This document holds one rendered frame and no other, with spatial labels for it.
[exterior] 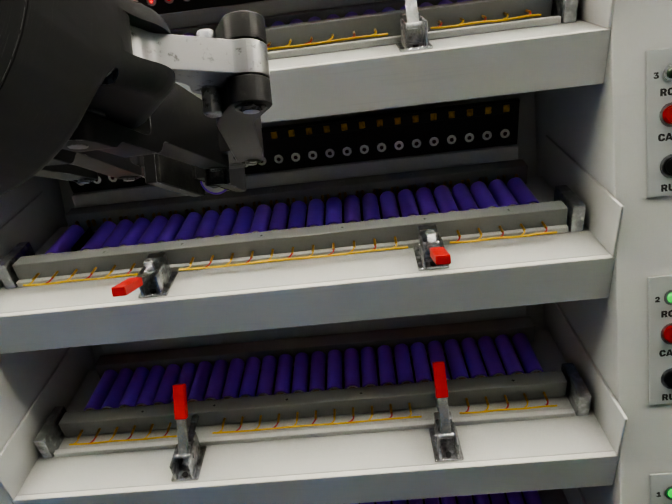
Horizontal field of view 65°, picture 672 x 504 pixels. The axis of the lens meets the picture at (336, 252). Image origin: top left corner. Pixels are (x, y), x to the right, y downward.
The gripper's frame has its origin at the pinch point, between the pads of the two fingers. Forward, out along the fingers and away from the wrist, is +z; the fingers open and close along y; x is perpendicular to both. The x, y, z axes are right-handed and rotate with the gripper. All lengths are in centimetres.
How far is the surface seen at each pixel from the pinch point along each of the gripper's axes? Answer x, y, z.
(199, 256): 5.0, 8.8, 24.8
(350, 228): 3.6, -6.7, 24.7
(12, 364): 14.6, 30.5, 25.7
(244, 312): 10.7, 3.9, 21.7
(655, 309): 13.5, -33.4, 21.6
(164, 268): 5.8, 11.5, 22.2
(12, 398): 18.1, 30.5, 25.2
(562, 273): 9.5, -25.6, 21.5
